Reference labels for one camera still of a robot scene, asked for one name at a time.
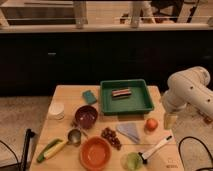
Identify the grey blue towel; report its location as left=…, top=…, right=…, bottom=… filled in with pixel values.
left=116, top=123, right=140, bottom=144

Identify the white handled brush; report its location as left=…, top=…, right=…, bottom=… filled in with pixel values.
left=139, top=135, right=172, bottom=164

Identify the purple bowl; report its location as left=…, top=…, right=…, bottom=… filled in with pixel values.
left=75, top=105, right=98, bottom=129

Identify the metal measuring cup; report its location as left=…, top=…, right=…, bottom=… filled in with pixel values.
left=67, top=129, right=88, bottom=146

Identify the teal sponge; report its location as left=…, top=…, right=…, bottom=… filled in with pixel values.
left=83, top=90, right=97, bottom=105

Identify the black stand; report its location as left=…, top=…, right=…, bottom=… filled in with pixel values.
left=20, top=129, right=35, bottom=171

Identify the green plastic tray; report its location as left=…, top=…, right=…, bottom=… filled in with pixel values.
left=100, top=79, right=154, bottom=116

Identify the orange bowl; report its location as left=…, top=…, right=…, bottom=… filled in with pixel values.
left=79, top=136, right=111, bottom=171

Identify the white round container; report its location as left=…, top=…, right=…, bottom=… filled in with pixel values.
left=48, top=102, right=64, bottom=120

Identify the black cable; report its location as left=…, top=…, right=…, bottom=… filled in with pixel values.
left=177, top=136, right=213, bottom=171

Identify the bunch of dark grapes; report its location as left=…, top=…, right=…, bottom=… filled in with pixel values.
left=101, top=127, right=122, bottom=150

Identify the corn cob toy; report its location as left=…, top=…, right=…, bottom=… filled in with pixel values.
left=36, top=138, right=66, bottom=163

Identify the green cup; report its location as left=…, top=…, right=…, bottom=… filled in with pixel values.
left=121, top=152, right=142, bottom=171

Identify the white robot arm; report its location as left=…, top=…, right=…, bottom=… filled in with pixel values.
left=161, top=66, right=213, bottom=129

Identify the orange tomato fruit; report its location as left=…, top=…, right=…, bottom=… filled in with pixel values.
left=145, top=118, right=158, bottom=132

